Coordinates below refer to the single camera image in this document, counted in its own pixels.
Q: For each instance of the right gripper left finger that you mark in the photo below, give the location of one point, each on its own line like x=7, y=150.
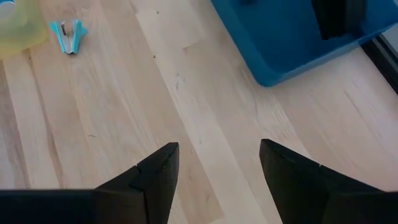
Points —
x=146, y=193

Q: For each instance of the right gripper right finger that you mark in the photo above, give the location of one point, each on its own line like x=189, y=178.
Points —
x=311, y=193

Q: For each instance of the blue plastic bin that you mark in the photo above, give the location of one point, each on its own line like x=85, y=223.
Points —
x=280, y=46

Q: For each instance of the black stapler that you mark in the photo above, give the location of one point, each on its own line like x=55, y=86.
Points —
x=337, y=18

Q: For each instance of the yellow translucent plastic bin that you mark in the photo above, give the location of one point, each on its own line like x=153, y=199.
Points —
x=21, y=34

